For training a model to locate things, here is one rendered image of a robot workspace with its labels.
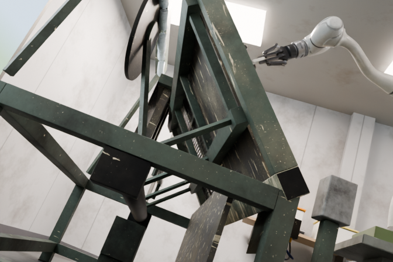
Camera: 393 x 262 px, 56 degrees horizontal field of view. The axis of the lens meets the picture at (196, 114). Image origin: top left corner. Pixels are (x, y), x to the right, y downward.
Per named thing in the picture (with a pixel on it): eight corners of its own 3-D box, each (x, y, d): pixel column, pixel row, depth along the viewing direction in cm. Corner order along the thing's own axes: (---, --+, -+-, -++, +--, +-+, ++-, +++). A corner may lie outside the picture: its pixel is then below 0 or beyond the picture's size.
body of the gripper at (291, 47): (292, 40, 190) (276, 44, 188) (299, 54, 187) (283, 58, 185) (287, 47, 197) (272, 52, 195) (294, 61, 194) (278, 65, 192)
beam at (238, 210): (287, 202, 147) (311, 192, 150) (275, 173, 151) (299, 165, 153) (209, 232, 353) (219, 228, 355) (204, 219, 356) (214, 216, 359)
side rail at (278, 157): (275, 173, 151) (298, 165, 154) (186, -35, 184) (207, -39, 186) (271, 176, 157) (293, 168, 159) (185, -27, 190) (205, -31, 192)
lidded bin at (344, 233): (345, 256, 444) (349, 235, 453) (355, 254, 410) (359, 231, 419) (308, 242, 453) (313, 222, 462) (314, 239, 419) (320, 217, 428)
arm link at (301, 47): (310, 51, 188) (299, 54, 186) (303, 59, 196) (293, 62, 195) (302, 36, 190) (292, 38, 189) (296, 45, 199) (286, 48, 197)
